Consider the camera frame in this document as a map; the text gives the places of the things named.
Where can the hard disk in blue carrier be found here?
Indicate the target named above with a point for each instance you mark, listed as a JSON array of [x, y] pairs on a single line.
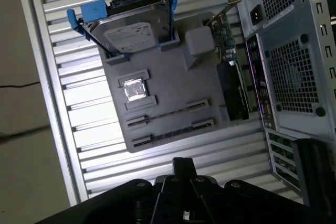
[[131, 32]]

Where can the black graphics card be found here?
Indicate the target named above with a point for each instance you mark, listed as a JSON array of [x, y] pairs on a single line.
[[237, 93]]

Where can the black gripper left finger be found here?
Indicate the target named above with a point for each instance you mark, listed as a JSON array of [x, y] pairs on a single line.
[[136, 200]]

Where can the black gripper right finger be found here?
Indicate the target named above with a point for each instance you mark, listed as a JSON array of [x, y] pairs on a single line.
[[236, 200]]

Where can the silver CPU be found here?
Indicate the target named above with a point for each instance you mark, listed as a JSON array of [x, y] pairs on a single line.
[[135, 90]]

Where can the black open PC case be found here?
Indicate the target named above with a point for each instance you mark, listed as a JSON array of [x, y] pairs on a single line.
[[312, 24]]

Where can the RAM stick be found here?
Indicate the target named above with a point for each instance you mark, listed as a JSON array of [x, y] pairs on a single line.
[[168, 113]]

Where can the grey parts rack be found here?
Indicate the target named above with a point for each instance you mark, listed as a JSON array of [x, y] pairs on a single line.
[[170, 77]]

